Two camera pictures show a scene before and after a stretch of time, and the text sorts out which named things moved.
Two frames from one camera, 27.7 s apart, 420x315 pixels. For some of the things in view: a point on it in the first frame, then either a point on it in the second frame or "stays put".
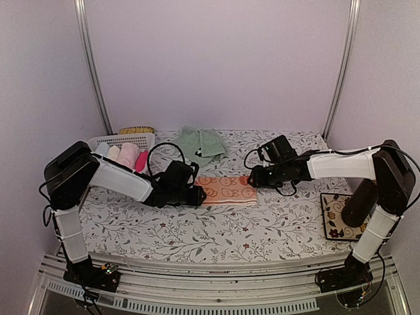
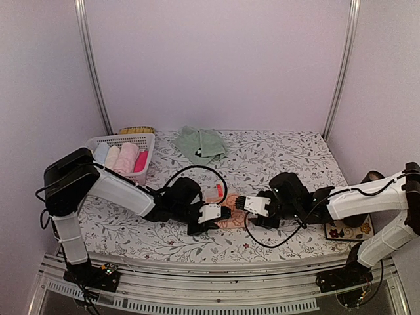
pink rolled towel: (128, 154) stays put
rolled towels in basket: (102, 149) stays put
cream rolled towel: (113, 153) stays put
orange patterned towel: (228, 191) → (237, 220)
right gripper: (259, 180) → (260, 221)
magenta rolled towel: (142, 161) stays put
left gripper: (197, 199) → (207, 224)
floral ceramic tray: (335, 226) stays put
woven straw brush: (137, 130) stays put
